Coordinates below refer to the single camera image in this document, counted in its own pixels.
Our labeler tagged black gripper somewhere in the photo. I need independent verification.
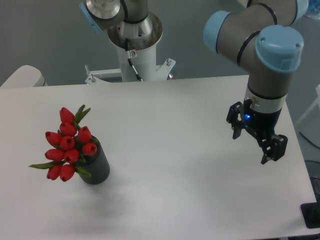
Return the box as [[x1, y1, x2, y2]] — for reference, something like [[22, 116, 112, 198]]
[[226, 94, 288, 165]]

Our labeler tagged red tulip bouquet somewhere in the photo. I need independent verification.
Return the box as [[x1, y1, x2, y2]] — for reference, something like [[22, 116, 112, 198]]
[[29, 104, 99, 182]]

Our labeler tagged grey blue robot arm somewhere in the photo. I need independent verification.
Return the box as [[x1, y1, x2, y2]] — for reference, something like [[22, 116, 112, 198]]
[[79, 0, 308, 164]]

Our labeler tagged dark grey ribbed vase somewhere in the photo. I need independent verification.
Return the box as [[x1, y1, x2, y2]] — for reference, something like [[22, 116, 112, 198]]
[[79, 142, 110, 185]]

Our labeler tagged black device at table edge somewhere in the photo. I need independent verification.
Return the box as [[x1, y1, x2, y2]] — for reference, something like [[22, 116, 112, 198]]
[[300, 202, 320, 229]]

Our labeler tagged blue plastic bag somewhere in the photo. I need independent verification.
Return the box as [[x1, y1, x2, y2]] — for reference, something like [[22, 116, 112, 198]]
[[305, 0, 320, 20]]

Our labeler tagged white chair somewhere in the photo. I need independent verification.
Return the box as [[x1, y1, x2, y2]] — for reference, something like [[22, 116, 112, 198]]
[[0, 65, 48, 89]]

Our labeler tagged white frame at right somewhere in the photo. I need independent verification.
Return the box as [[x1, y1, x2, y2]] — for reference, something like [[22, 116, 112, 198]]
[[294, 85, 320, 127]]

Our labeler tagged black cable on pedestal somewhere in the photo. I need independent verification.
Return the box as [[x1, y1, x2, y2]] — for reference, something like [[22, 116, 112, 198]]
[[124, 37, 145, 82]]

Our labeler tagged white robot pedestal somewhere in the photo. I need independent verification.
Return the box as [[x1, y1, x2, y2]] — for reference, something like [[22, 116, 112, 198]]
[[84, 14, 177, 85]]

